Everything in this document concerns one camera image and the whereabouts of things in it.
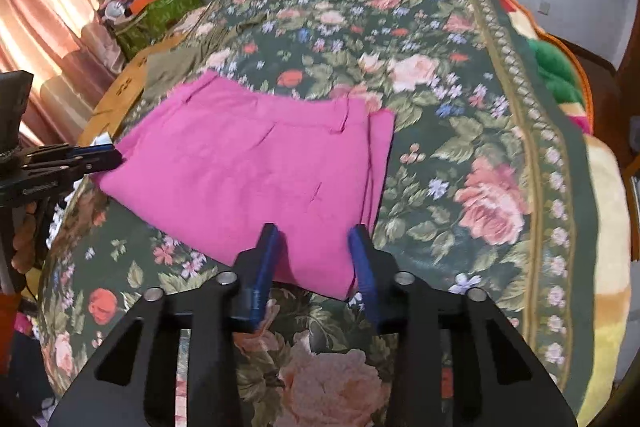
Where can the floral bedspread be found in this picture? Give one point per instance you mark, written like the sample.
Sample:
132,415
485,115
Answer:
450,107

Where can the pink curtain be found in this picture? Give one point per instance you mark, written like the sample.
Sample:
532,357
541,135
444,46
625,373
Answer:
45,7

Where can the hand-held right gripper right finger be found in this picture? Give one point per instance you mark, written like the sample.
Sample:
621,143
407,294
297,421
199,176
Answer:
362,267

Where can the olive green pants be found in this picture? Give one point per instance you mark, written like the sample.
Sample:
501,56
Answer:
170,67

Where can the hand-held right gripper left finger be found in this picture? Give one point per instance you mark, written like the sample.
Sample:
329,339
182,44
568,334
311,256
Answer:
265,257

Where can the green patterned storage box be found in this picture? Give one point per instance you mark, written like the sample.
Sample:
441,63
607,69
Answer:
165,14

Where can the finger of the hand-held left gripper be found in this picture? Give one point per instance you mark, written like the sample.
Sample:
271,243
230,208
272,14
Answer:
95,164
95,149

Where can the person's left hand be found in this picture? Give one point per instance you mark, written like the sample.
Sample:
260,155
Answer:
24,234

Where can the white wall socket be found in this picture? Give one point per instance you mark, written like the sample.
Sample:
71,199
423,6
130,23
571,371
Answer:
545,7

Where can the pink pants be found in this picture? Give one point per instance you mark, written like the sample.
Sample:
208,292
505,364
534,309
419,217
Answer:
240,167

